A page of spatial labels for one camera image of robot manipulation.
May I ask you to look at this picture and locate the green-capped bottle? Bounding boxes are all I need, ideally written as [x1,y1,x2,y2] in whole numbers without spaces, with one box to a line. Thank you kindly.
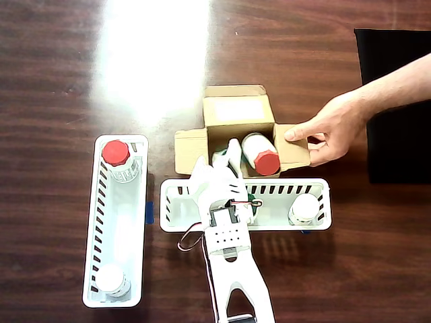
[244,190,261,212]
[211,147,234,168]

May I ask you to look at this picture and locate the brown cardboard box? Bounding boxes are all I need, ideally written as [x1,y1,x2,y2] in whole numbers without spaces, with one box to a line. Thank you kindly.
[174,84,311,178]

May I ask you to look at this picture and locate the hairy bare forearm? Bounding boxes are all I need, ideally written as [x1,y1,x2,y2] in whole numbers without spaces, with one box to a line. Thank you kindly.
[362,52,431,119]

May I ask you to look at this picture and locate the white plastic basket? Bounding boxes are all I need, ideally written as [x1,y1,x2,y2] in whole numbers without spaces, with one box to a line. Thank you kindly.
[158,177,334,234]
[82,133,150,309]

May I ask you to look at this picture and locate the white-capped bottle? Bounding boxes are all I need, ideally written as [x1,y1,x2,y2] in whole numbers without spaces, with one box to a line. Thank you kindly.
[288,193,321,225]
[95,264,132,299]

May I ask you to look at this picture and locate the bare person hand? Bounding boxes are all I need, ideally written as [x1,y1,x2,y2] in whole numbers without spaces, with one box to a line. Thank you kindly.
[284,89,372,168]

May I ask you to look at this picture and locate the black mat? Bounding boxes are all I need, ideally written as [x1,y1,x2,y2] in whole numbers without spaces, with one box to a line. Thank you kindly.
[353,28,431,184]

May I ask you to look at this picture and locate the red white servo wire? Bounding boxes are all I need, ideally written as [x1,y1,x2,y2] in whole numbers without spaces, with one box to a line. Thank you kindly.
[176,221,207,252]

